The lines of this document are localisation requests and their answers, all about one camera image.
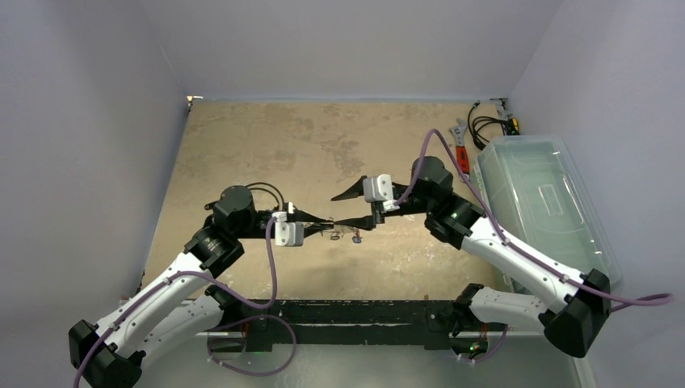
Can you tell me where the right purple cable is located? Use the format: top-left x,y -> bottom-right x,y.
396,128 -> 674,365

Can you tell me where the clear plastic storage bin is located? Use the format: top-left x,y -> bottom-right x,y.
471,135 -> 622,289

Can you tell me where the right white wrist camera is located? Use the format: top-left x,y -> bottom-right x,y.
362,174 -> 399,212

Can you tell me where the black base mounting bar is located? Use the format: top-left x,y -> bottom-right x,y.
235,299 -> 506,352

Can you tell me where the red handled adjustable wrench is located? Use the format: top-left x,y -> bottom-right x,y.
449,119 -> 470,175

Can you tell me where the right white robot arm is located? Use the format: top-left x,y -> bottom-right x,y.
333,156 -> 611,358

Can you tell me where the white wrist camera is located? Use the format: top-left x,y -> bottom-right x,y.
271,212 -> 305,247
362,174 -> 399,212

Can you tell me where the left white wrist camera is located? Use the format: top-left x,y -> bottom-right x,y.
271,212 -> 305,247

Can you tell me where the black cable bundle in corner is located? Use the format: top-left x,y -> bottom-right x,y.
467,101 -> 521,150

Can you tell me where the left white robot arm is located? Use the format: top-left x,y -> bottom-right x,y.
68,185 -> 334,387

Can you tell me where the aluminium frame rail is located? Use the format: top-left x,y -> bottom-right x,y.
203,327 -> 598,388

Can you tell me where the metal key organizer ring plate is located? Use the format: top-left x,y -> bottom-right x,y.
329,223 -> 362,244

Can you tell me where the coiled black usb cable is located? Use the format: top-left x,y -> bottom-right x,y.
246,182 -> 286,215

